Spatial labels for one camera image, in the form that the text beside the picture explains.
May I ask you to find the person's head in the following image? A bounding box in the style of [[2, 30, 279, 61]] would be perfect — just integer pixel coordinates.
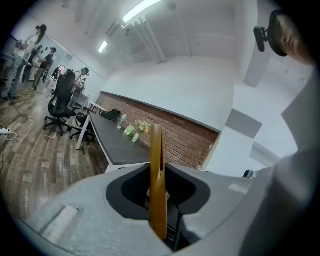
[[279, 12, 315, 66]]

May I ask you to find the long ceiling light tube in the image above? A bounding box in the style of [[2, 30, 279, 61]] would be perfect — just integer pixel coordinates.
[[121, 0, 164, 24]]

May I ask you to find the black head-mounted camera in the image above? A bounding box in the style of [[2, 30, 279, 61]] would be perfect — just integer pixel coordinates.
[[253, 9, 288, 58]]

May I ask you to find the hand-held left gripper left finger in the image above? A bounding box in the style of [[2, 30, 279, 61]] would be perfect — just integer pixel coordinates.
[[14, 162, 173, 256]]

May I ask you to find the large black office chair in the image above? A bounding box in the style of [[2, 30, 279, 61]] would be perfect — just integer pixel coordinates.
[[43, 70, 78, 137]]

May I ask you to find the short ceiling light tube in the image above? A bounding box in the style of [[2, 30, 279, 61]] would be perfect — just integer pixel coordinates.
[[97, 40, 109, 54]]

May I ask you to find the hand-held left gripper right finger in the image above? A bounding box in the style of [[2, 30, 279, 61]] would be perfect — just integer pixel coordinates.
[[164, 162, 254, 256]]

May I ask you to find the yellow and white flower bouquet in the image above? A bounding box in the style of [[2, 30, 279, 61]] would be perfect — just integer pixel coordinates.
[[134, 118, 152, 135]]

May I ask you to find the black bag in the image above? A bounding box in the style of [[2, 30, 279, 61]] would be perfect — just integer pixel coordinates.
[[99, 108, 122, 122]]

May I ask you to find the white power cable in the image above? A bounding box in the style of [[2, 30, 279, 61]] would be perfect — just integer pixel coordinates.
[[5, 130, 19, 142]]

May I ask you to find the white power strip with cable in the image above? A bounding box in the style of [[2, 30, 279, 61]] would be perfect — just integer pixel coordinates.
[[9, 98, 29, 119]]

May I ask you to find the person's grey shirt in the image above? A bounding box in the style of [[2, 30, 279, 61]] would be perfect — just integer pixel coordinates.
[[238, 72, 320, 256]]

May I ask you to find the small black office chair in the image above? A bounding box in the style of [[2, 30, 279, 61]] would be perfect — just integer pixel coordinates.
[[69, 111, 96, 146]]

